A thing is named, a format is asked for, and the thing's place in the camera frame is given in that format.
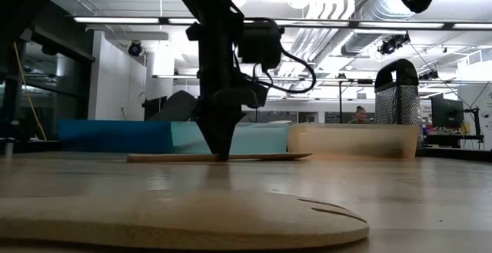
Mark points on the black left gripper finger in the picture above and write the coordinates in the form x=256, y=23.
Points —
x=221, y=130

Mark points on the wooden spoon with label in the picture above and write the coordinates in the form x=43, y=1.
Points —
x=269, y=156

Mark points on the wooden spork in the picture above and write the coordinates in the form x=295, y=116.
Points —
x=173, y=218

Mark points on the teal plastic bin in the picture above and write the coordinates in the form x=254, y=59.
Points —
x=261, y=137

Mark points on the black ceiling light cluster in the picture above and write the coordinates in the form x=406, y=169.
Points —
x=392, y=44

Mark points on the black screen panel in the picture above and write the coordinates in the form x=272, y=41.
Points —
x=151, y=105

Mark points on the black round ceiling device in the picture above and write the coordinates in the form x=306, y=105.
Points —
x=135, y=49

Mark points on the black computer monitor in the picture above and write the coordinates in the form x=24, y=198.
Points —
x=447, y=110

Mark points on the orange plastic bin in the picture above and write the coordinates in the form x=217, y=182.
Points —
x=346, y=141

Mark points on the person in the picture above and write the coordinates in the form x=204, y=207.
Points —
x=360, y=114

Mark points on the dark background desk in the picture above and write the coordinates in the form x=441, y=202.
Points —
x=453, y=140

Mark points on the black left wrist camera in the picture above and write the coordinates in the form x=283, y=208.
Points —
x=261, y=43

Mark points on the black metal rack frame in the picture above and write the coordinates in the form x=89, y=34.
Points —
x=340, y=103

